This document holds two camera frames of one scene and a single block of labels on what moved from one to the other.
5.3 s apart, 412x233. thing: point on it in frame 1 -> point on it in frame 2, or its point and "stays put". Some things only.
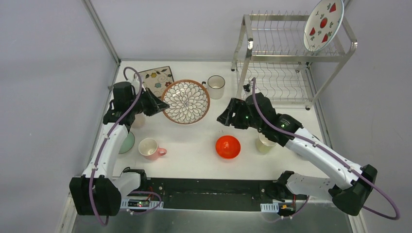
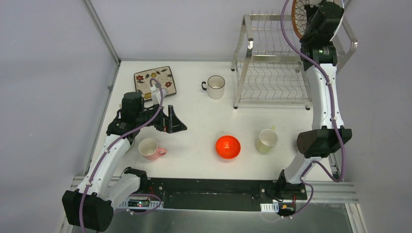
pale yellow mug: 264,145 stays put
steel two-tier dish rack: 273,51 stays put
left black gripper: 149,102 -> 168,120
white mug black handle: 215,85 stays put
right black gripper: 226,117 -> 312,9
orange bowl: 228,147 stays put
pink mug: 149,149 stays put
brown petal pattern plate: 189,101 -> 299,16
